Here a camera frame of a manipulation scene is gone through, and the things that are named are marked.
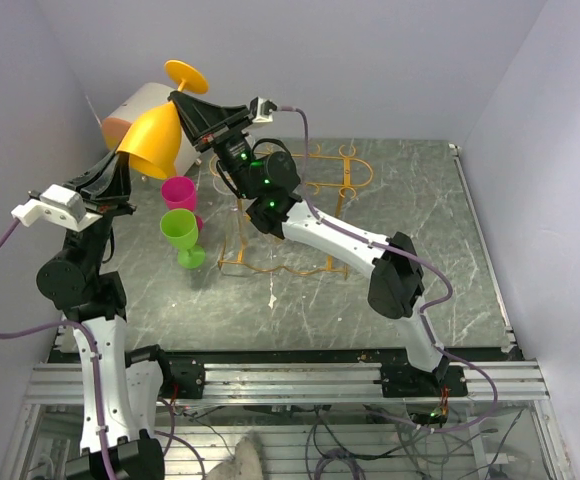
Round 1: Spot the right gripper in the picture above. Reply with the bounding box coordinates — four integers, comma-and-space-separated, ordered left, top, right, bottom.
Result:
168, 94, 258, 201

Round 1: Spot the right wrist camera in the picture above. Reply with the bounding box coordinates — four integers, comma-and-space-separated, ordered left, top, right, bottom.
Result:
249, 97, 278, 125

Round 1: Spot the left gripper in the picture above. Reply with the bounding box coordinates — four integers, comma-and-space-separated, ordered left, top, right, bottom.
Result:
59, 141, 135, 269

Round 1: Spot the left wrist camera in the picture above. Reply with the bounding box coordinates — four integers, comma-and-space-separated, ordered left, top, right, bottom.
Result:
11, 184, 103, 232

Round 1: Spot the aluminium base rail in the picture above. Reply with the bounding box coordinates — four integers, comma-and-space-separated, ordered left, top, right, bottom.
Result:
24, 361, 549, 407

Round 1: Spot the white cloth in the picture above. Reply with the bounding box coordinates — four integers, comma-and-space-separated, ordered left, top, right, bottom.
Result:
206, 433, 268, 480

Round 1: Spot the pink plastic goblet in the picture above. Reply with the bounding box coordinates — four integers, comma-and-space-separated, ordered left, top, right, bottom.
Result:
160, 176, 203, 235

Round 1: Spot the orange plastic goblet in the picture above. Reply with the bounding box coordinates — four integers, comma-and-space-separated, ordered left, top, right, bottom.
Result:
116, 59, 209, 180

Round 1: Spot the green plastic goblet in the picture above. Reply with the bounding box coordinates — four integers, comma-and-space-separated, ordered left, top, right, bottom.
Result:
160, 209, 205, 269

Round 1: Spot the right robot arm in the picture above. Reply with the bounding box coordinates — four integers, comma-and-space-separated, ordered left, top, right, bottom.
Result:
169, 91, 449, 396

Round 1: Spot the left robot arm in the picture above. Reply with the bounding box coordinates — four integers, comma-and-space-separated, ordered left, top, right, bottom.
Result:
12, 152, 174, 479

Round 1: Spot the gold wire glass rack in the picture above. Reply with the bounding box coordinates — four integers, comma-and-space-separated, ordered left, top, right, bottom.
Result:
217, 139, 379, 277

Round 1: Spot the cream cylindrical box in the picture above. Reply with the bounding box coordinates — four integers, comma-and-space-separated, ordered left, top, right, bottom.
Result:
101, 82, 201, 175

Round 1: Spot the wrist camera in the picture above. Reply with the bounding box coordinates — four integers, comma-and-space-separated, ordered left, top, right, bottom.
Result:
249, 97, 278, 125
11, 184, 103, 232

